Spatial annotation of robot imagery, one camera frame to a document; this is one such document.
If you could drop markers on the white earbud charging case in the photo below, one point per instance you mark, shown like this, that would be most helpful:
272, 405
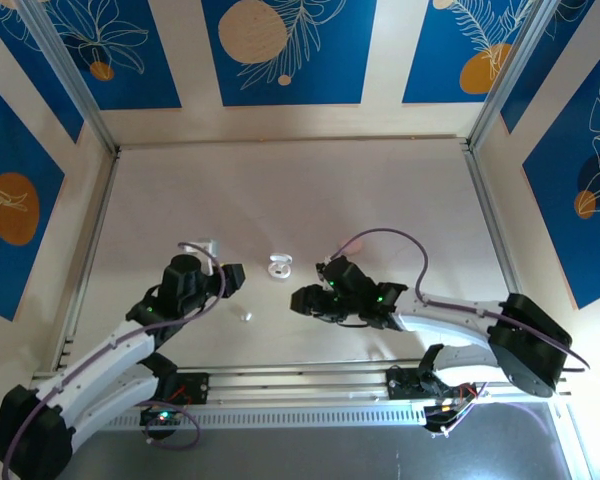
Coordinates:
279, 272

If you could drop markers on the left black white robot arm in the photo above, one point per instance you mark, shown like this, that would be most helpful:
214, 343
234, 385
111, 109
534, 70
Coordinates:
30, 430

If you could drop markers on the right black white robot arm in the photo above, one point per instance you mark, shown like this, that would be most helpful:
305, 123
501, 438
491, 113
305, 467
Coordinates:
530, 345

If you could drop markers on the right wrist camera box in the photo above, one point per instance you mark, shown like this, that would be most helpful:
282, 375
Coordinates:
322, 262

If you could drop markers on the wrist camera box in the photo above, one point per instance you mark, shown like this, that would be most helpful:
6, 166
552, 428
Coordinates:
210, 246
322, 262

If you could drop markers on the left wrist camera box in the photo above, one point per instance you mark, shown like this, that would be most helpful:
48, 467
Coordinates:
210, 246

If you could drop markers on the long aluminium mounting rail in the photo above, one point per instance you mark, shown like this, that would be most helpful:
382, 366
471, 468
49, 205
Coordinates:
300, 385

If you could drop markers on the aluminium table side rail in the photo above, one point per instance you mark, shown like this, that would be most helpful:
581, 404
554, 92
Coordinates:
91, 250
484, 200

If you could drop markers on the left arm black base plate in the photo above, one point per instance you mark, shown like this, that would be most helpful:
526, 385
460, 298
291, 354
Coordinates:
195, 385

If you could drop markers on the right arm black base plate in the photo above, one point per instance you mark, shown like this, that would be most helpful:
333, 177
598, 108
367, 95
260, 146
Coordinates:
400, 382

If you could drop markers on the blue floral wall panel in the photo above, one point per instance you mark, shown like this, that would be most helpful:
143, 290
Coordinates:
130, 50
575, 225
440, 30
330, 75
10, 150
30, 75
555, 65

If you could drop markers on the aluminium frame post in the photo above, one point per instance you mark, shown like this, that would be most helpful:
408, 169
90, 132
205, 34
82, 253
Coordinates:
505, 85
72, 80

